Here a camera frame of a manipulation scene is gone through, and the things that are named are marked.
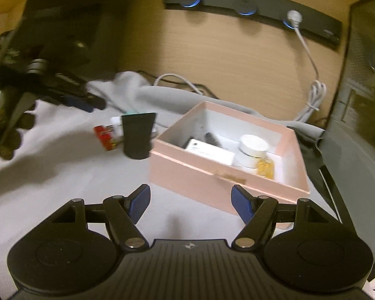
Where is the small yellow bottle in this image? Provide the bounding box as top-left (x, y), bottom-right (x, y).
top-left (256, 158), bottom-right (276, 181)

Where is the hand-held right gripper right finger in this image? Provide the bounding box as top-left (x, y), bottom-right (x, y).
top-left (231, 185), bottom-right (334, 250)

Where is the black monitor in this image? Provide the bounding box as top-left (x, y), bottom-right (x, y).
top-left (19, 0), bottom-right (137, 81)

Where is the grey cloth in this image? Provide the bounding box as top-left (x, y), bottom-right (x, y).
top-left (0, 70), bottom-right (375, 300)

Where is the white printed carton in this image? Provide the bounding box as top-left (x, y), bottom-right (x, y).
top-left (184, 137), bottom-right (237, 166)

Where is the pink cardboard box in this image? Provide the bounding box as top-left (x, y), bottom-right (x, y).
top-left (148, 100), bottom-right (310, 224)

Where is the glass-sided computer case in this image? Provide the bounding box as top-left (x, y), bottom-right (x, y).
top-left (318, 0), bottom-right (375, 288)

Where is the black cup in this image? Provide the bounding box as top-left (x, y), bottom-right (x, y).
top-left (121, 112), bottom-right (158, 161)

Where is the small black item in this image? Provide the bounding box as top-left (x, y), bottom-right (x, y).
top-left (203, 131), bottom-right (224, 148)

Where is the small white green box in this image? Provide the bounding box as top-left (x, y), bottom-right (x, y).
top-left (110, 111), bottom-right (159, 141)

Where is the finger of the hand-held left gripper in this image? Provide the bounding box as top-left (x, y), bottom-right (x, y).
top-left (81, 90), bottom-right (108, 111)
top-left (53, 94), bottom-right (95, 114)

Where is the person's left hand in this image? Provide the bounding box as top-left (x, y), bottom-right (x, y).
top-left (0, 89), bottom-right (37, 164)

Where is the black power strip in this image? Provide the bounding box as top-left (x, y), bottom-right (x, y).
top-left (163, 0), bottom-right (344, 51)

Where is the white cream jar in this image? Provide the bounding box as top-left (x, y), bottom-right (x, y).
top-left (236, 134), bottom-right (270, 170)

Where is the white power cable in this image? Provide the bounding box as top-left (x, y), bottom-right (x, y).
top-left (154, 10), bottom-right (327, 123)

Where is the small red box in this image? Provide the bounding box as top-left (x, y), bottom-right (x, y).
top-left (94, 124), bottom-right (121, 151)

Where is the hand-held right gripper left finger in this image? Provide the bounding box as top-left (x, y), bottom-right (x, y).
top-left (50, 184), bottom-right (151, 250)

